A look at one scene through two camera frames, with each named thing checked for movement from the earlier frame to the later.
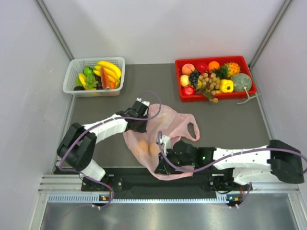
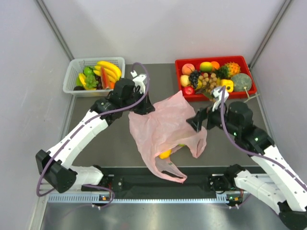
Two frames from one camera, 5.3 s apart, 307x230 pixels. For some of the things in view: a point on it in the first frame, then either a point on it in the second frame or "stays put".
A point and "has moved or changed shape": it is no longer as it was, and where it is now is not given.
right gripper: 164,168 → 195,121
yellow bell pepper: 226,86 stays put
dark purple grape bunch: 194,77 stays put
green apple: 88,72 stays put
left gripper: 141,129 → 147,107
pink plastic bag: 161,121 has moved or changed shape
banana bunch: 113,73 stays put
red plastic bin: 244,68 stays put
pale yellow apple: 184,80 stays put
